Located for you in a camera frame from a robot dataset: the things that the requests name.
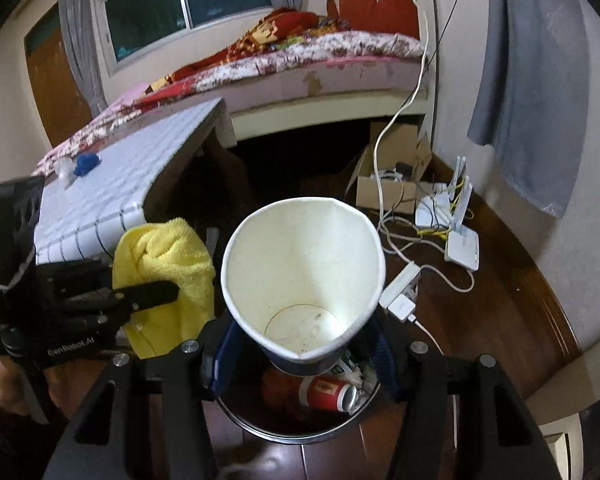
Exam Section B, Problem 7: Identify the red paper cup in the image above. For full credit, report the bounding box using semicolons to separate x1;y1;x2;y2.
298;375;358;412

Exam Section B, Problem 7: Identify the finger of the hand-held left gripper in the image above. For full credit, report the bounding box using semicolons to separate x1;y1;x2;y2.
111;280;181;312

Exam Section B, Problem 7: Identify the green and white carton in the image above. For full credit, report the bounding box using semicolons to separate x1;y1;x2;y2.
337;351;363;378

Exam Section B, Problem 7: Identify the grey hanging cloth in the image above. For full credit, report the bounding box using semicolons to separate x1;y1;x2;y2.
467;0;598;218

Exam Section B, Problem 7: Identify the wooden door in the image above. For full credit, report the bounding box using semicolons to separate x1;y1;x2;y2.
24;2;96;151

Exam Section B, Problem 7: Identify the person's left hand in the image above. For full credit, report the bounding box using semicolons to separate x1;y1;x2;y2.
0;357;31;411

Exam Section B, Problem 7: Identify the blue cloth ball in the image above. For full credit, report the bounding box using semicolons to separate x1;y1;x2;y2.
73;153;102;178

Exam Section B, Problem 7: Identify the dark round trash bin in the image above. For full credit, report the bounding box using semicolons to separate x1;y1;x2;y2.
215;345;381;445

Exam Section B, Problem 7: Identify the clear plastic bag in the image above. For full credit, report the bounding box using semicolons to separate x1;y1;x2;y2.
54;156;76;190

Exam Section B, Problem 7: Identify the yellow cloth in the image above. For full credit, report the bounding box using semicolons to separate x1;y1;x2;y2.
111;217;217;360

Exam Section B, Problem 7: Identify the white plug adapter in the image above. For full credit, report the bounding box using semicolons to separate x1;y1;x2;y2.
390;296;417;323

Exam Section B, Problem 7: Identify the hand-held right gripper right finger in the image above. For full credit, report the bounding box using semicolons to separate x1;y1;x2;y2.
367;315;563;480

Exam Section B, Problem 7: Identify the light blue paper cup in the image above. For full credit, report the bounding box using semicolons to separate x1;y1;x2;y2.
220;197;387;377

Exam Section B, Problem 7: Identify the bed with floral bedding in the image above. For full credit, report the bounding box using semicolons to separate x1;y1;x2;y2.
35;30;426;176

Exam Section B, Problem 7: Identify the bed mattress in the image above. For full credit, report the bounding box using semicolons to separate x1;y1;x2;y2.
225;55;431;148

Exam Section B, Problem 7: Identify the white router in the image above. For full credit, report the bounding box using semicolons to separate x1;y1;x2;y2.
444;175;481;273
414;157;473;228

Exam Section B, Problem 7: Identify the orange plastic bag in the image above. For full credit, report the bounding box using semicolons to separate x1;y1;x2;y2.
262;367;306;401

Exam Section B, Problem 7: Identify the red printed blanket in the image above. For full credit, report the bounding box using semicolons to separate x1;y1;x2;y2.
145;7;356;98

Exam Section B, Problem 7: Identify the white cable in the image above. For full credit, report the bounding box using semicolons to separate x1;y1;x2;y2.
372;0;431;261

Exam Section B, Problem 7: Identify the white power strip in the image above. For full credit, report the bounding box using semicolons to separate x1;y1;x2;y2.
379;261;422;311

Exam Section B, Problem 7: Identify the cardboard box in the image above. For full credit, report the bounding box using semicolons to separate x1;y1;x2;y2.
345;122;433;216

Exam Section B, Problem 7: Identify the window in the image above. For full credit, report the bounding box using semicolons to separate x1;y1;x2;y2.
95;0;276;76

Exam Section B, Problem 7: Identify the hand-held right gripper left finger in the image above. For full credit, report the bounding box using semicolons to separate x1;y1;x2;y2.
42;320;246;480

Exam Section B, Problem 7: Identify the pink cloth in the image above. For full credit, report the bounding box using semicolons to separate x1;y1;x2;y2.
107;82;151;111

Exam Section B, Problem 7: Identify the black cable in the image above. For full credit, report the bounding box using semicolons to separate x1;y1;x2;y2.
420;0;473;111

